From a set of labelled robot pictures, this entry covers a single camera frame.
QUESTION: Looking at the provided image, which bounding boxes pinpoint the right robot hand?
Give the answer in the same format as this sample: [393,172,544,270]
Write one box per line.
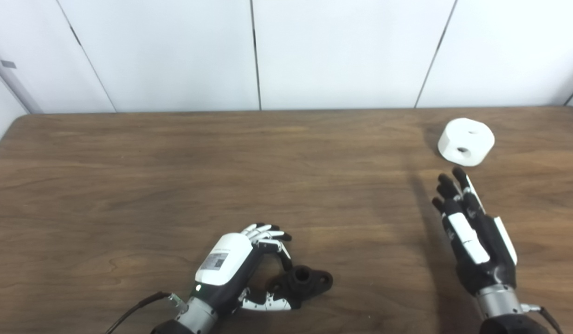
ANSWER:
[431,167,518,296]

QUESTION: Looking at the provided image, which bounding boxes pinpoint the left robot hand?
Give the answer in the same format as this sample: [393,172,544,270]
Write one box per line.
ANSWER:
[190,223,302,316]

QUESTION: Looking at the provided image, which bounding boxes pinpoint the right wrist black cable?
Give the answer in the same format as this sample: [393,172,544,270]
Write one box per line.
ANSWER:
[521,304,565,334]

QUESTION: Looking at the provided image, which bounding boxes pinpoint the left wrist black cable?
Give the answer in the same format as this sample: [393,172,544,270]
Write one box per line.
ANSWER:
[105,291,189,334]

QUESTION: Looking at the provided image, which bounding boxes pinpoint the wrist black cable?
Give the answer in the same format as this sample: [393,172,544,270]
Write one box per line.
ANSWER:
[521,304,565,334]
[105,291,189,334]

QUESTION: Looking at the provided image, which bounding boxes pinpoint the round white piece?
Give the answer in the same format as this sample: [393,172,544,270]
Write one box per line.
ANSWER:
[437,118,496,167]

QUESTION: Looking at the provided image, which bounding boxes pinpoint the black holder part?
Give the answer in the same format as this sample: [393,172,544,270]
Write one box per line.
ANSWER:
[266,265,334,309]

